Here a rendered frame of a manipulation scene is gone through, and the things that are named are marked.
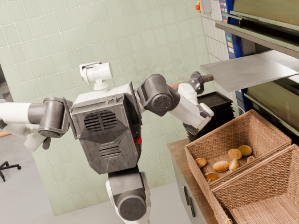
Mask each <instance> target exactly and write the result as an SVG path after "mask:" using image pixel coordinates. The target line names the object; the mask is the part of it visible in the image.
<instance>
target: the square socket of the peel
mask: <svg viewBox="0 0 299 224"><path fill-rule="evenodd" d="M202 80H203V83H206V82H209V81H213V80H214V79H213V75H212V74H207V75H204V76H203V77H202Z"/></svg>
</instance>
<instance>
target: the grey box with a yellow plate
mask: <svg viewBox="0 0 299 224"><path fill-rule="evenodd" d="M198 3H200V5H199V4H198ZM197 4H198V5H199V7H200V9H199V13H201V14H206V13H210V12H212V9H211V4H210V0H197Z"/></svg>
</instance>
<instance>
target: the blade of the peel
mask: <svg viewBox="0 0 299 224"><path fill-rule="evenodd" d="M200 67H201V70H202V71H203V72H204V73H206V74H212V75H213V79H214V81H215V82H216V83H217V84H218V85H220V86H221V87H222V88H223V89H224V90H226V91H227V92H228V93H230V92H234V91H237V90H240V89H244V88H248V87H252V86H255V85H258V84H263V83H266V82H270V81H273V80H277V79H281V78H284V77H287V76H292V75H295V74H299V73H298V72H296V71H294V70H291V69H289V68H287V67H285V66H283V65H281V64H279V63H276V62H274V61H272V60H270V59H268V58H266V57H264V56H262V55H260V54H255V55H251V56H244V57H240V58H235V59H230V60H224V61H219V62H214V63H209V64H203V65H200Z"/></svg>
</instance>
